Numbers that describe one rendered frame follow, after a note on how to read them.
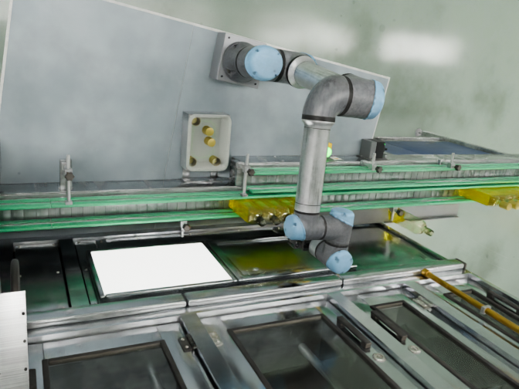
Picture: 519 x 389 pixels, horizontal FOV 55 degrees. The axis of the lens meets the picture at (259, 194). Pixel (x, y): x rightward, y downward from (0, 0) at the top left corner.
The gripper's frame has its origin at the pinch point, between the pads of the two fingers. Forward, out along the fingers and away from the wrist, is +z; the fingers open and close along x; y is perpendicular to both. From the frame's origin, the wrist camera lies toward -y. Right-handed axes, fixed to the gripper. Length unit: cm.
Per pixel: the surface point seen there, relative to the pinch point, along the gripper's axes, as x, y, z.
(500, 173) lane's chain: -7, -139, 29
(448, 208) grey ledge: 11, -107, 29
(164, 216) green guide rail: 3.1, 41.8, 24.0
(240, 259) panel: 12.4, 20.3, 0.1
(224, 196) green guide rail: -4.5, 19.5, 21.6
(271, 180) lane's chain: -7.7, -3.8, 28.6
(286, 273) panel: 11.8, 9.7, -15.1
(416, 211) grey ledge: 11, -86, 29
